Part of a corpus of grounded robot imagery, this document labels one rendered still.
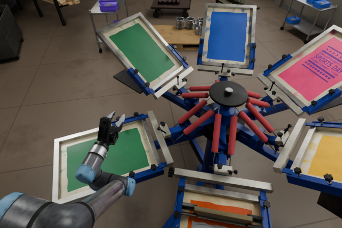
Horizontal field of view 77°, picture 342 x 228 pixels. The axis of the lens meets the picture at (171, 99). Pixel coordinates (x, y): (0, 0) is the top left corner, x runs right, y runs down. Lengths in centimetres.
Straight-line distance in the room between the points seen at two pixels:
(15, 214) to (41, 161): 262
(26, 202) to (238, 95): 150
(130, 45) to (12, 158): 222
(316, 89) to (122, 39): 187
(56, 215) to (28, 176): 262
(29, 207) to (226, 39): 233
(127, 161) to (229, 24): 187
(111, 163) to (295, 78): 185
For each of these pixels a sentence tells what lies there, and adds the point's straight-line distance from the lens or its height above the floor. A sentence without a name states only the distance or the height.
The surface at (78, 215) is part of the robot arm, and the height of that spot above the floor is 186.
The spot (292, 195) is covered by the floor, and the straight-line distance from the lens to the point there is 301.
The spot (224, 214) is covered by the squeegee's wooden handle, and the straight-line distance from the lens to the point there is 154.
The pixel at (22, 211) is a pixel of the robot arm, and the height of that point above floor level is 190.
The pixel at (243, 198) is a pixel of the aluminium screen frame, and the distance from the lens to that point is 168.
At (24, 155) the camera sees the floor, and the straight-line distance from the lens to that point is 353.
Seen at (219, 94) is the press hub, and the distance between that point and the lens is 177.
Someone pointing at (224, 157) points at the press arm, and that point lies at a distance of 174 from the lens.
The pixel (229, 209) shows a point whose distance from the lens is 167.
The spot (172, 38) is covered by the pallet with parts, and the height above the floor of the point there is 17.
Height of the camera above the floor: 249
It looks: 44 degrees down
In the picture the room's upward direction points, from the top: 1 degrees counter-clockwise
